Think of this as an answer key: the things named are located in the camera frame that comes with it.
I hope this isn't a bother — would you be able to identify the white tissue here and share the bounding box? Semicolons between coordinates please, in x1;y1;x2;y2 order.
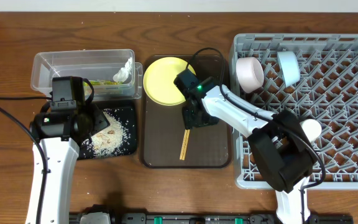
113;57;132;83

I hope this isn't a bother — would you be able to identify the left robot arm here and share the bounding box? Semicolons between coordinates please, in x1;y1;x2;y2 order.
26;77;109;223

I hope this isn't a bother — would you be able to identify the grey dishwasher rack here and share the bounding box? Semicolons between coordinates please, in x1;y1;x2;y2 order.
229;34;358;190

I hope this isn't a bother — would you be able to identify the light blue bowl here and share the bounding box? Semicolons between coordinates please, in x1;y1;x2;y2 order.
277;51;300;87

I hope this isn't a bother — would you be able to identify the green orange snack wrapper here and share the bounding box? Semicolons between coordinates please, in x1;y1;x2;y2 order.
89;80;127;94

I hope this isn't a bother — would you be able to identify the black waste tray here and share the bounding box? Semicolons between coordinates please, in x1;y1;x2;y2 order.
78;100;138;161

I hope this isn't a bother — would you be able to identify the wooden chopstick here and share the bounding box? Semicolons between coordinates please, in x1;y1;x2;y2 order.
179;129;189;161
181;129;191;161

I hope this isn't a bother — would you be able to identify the clear plastic waste bin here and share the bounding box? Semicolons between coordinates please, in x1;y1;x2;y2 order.
30;49;143;101

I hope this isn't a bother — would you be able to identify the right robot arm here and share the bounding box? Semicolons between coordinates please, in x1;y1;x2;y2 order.
173;68;318;223

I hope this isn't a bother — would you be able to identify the pink white bowl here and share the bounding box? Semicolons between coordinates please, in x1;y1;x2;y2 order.
236;57;264;93

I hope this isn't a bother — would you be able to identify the pile of rice scraps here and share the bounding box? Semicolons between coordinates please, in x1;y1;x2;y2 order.
82;108;136;158

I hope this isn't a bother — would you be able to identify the yellow plate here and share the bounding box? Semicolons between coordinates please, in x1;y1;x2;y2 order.
143;57;187;106

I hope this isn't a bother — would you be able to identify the dark brown serving tray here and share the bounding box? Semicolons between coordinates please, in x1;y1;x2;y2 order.
139;54;233;169

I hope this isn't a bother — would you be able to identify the small pale green cup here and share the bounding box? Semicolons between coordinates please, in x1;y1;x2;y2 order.
300;119;322;142

